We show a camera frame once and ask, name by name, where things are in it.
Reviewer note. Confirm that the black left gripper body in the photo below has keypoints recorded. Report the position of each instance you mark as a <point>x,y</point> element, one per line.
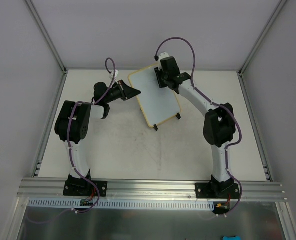
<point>123,90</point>

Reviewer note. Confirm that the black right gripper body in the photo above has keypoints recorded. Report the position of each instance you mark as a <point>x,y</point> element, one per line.
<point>159,78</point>

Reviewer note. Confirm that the yellow framed small whiteboard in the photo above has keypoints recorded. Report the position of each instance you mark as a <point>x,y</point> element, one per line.
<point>158,105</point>

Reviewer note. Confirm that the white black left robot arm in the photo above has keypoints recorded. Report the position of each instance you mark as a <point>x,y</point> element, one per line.
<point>73,121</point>

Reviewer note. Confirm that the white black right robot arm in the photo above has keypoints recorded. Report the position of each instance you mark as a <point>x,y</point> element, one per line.
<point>218,126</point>

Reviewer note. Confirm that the blue object at bottom edge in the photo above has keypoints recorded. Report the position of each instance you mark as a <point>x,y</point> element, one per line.
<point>231,238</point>

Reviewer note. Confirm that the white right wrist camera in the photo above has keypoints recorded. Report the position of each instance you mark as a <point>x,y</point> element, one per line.
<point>161,56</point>

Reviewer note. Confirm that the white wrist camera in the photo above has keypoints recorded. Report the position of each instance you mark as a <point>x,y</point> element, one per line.
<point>113,75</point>
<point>161,56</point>

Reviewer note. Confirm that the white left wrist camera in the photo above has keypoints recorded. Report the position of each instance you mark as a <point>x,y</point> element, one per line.
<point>113,75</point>

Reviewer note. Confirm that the right aluminium frame post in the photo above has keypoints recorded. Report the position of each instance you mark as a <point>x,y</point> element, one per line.
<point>268,25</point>

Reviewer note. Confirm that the aluminium frame post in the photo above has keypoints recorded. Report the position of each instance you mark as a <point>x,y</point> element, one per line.
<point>40,25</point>
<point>268,25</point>

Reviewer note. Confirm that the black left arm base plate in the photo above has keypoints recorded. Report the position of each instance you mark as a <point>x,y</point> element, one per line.
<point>82,188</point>

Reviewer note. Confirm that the left aluminium frame post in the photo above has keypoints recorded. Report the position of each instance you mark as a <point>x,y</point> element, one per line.
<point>40,25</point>

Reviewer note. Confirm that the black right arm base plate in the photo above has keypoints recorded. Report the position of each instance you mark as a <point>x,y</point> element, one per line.
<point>210,191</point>

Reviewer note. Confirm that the aluminium mounting rail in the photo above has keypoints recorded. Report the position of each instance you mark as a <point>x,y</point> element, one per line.
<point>169,190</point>

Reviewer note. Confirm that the white slotted cable duct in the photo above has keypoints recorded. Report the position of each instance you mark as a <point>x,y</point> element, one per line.
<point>125,204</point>

